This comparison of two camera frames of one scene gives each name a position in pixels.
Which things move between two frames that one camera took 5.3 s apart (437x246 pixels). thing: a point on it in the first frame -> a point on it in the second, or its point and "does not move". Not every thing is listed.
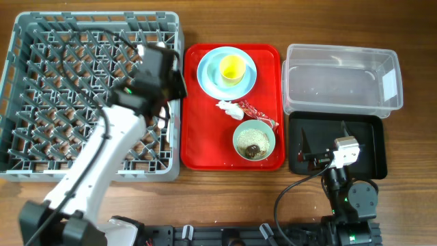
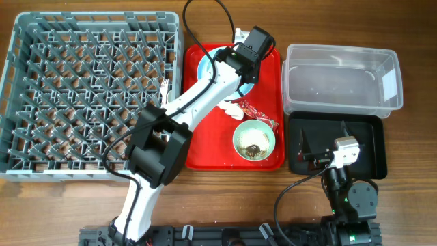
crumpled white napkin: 231,108 does not move
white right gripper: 304,145 does not move
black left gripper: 178,80 -> 257,67
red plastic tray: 206,130 does not move
